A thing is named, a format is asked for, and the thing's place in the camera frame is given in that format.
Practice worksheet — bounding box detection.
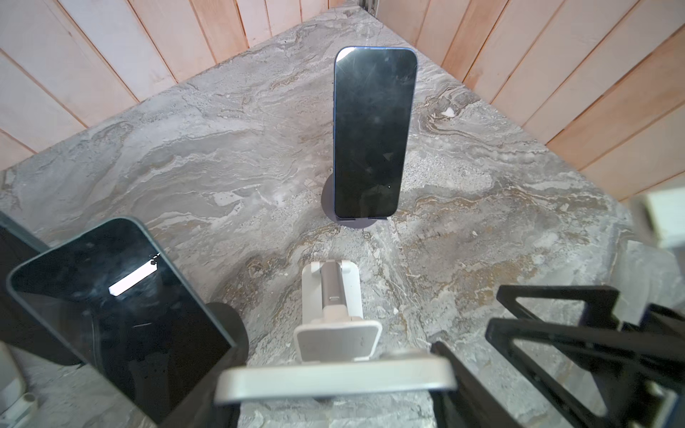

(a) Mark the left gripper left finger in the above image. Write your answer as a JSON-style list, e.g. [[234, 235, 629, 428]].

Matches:
[[430, 342, 519, 428]]

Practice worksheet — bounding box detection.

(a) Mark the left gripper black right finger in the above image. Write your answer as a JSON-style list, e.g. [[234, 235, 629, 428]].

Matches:
[[486, 285, 684, 427]]

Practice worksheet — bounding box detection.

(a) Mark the reflective black phone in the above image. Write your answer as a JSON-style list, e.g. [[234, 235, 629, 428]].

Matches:
[[7, 218, 235, 427]]

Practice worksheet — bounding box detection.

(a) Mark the far right phone stand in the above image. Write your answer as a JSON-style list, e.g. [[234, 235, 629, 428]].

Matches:
[[320, 174, 387, 229]]

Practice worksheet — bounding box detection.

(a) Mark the dark round centre stand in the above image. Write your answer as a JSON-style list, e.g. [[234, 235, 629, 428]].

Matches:
[[207, 302, 250, 367]]

